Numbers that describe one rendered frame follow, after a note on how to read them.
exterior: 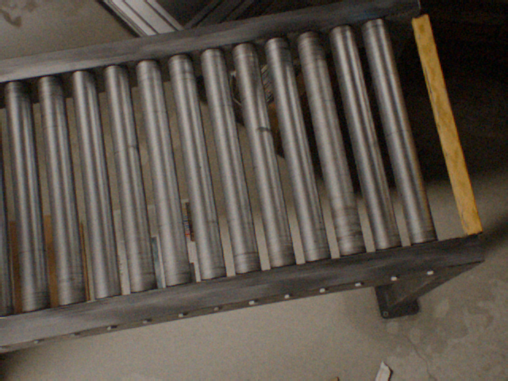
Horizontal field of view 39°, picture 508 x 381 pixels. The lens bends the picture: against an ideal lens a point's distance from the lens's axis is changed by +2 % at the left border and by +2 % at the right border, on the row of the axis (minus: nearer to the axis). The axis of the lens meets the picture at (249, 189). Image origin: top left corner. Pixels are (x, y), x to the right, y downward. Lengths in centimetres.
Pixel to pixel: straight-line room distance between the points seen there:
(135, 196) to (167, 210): 7
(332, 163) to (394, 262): 21
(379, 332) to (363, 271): 81
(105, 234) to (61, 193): 12
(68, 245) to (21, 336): 18
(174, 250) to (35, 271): 25
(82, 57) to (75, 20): 99
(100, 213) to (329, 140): 45
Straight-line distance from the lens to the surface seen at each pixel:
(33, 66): 147
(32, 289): 134
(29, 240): 136
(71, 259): 133
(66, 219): 135
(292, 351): 206
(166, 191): 131
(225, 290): 127
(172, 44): 142
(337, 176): 131
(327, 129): 133
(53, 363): 216
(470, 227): 130
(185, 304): 127
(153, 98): 138
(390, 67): 139
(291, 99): 135
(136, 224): 131
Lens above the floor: 205
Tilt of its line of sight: 75 degrees down
